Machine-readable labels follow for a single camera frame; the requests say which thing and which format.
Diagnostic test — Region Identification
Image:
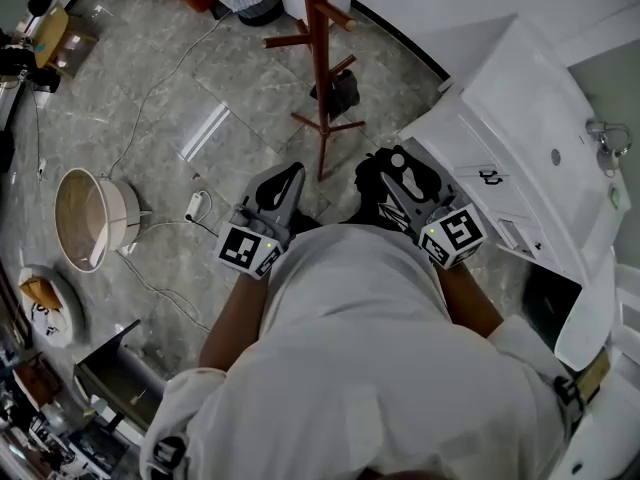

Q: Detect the person's white shirt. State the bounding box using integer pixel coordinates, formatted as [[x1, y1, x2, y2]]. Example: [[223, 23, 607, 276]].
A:
[[139, 222, 577, 480]]

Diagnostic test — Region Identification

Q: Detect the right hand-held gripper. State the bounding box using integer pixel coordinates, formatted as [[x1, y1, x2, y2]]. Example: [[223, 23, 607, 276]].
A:
[[378, 139, 489, 271]]

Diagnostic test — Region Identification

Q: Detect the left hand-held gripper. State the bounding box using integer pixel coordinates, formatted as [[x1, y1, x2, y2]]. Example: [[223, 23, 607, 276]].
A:
[[215, 162, 308, 282]]

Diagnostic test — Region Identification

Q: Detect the person's left forearm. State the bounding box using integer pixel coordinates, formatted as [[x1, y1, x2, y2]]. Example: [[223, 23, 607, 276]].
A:
[[198, 261, 274, 372]]

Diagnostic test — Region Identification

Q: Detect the black bag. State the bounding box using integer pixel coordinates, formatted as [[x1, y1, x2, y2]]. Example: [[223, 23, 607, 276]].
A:
[[26, 0, 62, 18]]

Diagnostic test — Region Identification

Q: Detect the white power strip cable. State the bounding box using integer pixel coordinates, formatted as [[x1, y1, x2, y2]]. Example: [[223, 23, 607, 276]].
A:
[[115, 217, 220, 333]]

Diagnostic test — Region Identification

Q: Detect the small wooden table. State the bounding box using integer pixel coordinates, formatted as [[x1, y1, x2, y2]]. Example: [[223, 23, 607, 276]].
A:
[[31, 4, 100, 80]]

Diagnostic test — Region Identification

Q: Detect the brown wooden coat stand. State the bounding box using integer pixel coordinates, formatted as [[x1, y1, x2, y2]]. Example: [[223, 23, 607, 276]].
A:
[[262, 0, 367, 183]]

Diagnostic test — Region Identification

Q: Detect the chrome faucet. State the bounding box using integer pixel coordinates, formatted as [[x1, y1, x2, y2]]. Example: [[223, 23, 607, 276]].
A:
[[584, 119, 634, 178]]

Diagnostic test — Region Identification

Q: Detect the dark open box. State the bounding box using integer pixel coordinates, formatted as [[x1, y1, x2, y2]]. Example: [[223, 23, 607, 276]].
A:
[[72, 318, 167, 435]]

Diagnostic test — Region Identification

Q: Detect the small wooden box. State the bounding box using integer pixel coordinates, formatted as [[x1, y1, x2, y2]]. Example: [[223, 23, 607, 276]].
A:
[[573, 346, 614, 405]]

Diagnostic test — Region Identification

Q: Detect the person's right forearm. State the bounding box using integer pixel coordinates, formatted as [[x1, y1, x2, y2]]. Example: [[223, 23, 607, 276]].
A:
[[435, 260, 505, 340]]

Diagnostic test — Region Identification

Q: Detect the white vanity cabinet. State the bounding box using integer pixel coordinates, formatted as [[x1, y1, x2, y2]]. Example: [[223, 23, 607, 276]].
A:
[[397, 12, 632, 289]]

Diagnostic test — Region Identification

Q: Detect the long white cable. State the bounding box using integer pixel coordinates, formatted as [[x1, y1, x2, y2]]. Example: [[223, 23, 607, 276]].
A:
[[99, 10, 235, 180]]

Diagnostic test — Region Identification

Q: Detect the white power strip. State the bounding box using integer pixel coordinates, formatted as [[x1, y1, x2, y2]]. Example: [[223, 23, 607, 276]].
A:
[[184, 190, 214, 225]]

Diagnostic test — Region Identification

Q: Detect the green soap dish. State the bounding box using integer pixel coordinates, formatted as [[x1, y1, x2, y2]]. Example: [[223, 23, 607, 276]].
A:
[[608, 183, 631, 213]]

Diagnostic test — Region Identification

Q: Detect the thin dark cable with plug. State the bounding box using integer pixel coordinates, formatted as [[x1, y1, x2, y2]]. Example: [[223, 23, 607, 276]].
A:
[[28, 81, 49, 181]]

